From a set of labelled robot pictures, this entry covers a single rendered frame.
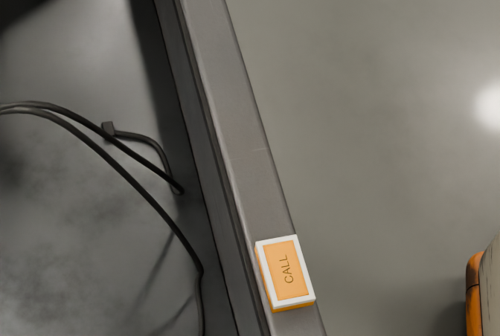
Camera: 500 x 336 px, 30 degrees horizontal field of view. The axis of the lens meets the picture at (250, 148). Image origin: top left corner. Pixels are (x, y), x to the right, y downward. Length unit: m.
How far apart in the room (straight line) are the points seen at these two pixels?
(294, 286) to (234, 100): 0.17
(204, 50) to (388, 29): 1.32
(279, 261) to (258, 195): 0.06
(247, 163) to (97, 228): 0.17
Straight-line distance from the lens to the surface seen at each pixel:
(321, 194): 1.79
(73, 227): 0.81
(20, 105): 0.64
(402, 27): 2.07
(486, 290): 1.59
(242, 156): 0.70
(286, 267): 0.65
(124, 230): 0.80
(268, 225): 0.68
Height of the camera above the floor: 1.55
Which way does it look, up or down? 58 degrees down
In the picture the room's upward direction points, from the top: 11 degrees clockwise
